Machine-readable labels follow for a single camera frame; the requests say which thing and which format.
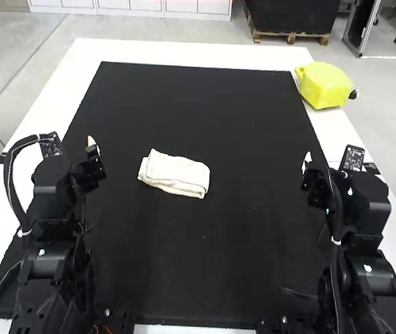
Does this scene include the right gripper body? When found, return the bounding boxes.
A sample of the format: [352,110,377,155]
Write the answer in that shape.
[299,166,336,210]

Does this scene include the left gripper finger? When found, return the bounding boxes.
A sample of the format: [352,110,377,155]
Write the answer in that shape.
[84,134,103,157]

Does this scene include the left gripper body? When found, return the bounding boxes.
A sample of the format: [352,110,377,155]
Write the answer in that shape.
[71,154,108,193]

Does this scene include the pale towel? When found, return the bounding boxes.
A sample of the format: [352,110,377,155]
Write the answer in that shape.
[136,148,212,200]

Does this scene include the yellow plastic canister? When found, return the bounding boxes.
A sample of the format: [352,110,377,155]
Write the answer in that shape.
[294,61,361,112]

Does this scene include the black mat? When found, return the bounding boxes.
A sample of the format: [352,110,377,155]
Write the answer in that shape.
[0,61,334,330]

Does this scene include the wooden pallet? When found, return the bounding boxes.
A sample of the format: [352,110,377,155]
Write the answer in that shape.
[247,6,331,47]

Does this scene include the grey cupboard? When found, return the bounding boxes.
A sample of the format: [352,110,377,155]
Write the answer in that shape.
[26,0,234,17]

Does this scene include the black crate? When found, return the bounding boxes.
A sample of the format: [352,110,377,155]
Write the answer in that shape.
[244,0,340,36]

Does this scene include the black cable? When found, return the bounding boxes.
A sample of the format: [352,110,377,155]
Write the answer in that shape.
[3,133,59,238]

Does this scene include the metal frame trolley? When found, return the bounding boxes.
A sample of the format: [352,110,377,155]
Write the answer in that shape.
[341,0,383,59]

